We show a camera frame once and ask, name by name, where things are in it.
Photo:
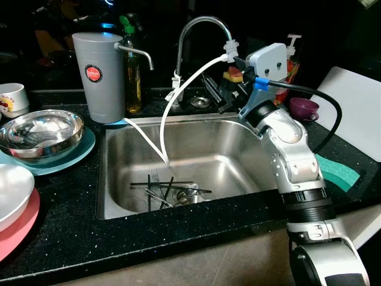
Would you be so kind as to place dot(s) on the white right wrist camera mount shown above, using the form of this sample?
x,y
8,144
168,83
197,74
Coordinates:
x,y
268,61

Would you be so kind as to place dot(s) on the green sponge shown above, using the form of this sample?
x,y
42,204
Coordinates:
x,y
338,173

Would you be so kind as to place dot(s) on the metal sink drain strainer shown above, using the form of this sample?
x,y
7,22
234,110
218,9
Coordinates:
x,y
189,195

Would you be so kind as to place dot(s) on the purple cup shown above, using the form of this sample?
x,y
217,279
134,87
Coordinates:
x,y
305,108

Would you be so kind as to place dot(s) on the pink plate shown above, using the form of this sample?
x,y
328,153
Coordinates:
x,y
21,229

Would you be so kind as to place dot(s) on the stainless steel bowl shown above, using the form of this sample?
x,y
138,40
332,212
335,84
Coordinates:
x,y
38,134

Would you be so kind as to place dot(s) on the green capped oil bottle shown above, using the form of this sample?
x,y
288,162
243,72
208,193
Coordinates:
x,y
133,80

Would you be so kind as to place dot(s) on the stainless steel sink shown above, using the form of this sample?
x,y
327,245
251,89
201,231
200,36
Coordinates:
x,y
214,155

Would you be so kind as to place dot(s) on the white printed mug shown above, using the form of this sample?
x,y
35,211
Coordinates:
x,y
12,98

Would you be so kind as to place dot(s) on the white plate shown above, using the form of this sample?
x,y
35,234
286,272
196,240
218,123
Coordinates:
x,y
13,190

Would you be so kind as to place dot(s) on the black chopstick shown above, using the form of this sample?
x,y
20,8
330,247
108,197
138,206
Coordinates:
x,y
149,193
168,192
161,183
199,190

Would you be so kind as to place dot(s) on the grey water filter with spout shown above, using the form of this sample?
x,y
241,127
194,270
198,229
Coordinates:
x,y
101,77

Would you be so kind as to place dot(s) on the chrome gooseneck faucet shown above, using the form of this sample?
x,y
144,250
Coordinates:
x,y
199,21

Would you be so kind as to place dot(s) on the white cutting board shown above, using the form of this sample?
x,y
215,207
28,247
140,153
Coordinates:
x,y
354,107

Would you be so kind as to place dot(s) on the teal plate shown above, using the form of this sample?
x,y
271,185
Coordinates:
x,y
74,156

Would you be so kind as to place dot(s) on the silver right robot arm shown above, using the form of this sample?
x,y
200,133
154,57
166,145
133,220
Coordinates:
x,y
294,158

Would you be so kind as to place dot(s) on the orange red scrub sponge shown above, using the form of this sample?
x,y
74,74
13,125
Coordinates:
x,y
233,75

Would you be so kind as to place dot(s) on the silver fork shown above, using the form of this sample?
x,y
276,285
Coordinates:
x,y
156,179

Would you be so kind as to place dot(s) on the orange soap pump bottle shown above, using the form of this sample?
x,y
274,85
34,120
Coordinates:
x,y
292,65

